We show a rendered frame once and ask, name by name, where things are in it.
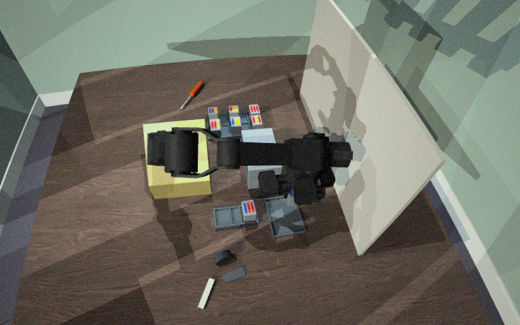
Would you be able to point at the beige flat panel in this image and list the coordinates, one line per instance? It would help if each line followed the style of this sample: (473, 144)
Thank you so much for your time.
(349, 96)

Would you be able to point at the orange-handled screwdriver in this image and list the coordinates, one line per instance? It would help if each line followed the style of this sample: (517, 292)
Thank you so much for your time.
(194, 91)

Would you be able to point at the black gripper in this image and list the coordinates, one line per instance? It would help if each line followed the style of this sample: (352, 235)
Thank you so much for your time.
(271, 184)

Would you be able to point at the white box with red and blue stripes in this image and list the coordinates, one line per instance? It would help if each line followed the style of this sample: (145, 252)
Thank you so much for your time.
(248, 210)

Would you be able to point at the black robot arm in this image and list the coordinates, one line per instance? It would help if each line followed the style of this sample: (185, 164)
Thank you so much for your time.
(177, 151)

